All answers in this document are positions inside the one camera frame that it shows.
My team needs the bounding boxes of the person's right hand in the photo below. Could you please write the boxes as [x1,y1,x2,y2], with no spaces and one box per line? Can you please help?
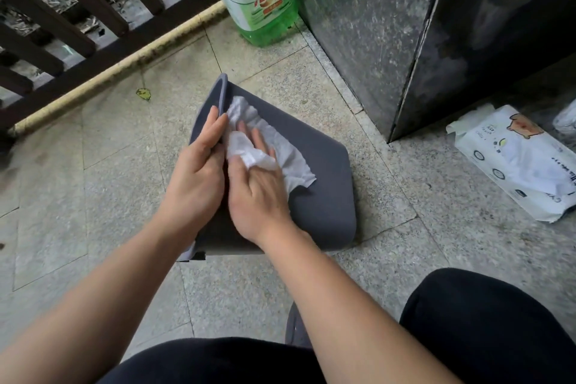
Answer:
[227,121,293,247]

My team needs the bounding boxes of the person's left hand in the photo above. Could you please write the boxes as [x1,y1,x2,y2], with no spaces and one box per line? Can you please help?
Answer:
[155,105,229,241]

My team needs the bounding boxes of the white wet wipe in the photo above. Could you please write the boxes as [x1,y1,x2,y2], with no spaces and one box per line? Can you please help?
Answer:
[224,96,317,196]

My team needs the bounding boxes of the grey plastic waste bin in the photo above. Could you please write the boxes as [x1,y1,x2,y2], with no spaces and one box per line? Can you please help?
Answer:
[178,73,357,262]

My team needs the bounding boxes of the person's right forearm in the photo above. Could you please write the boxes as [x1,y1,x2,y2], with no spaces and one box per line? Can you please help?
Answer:
[256,221,462,384]

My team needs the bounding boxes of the person's left forearm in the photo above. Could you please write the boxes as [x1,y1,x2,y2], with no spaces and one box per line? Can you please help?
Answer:
[0,217,194,384]

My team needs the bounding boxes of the person's black shoe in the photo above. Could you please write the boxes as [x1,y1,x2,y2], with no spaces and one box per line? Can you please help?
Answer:
[284,302,314,349]

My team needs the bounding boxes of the person's black trousers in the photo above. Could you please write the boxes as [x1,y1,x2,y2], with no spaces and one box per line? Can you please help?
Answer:
[97,268,576,384]

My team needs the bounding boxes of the white wet wipe pack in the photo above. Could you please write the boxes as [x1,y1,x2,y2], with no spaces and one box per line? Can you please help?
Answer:
[445,103,576,223]

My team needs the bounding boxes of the beige pipe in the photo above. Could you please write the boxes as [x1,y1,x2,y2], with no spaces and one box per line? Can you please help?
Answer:
[11,0,228,137]

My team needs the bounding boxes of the dark wooden railing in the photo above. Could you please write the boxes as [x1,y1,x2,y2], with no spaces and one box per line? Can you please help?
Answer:
[0,0,224,133]

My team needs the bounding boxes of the dark granite pillar base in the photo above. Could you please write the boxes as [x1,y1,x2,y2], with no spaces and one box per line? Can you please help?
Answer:
[283,0,576,144]

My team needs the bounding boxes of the white paper cup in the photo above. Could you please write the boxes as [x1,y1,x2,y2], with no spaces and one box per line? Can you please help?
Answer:
[552,98,576,136]

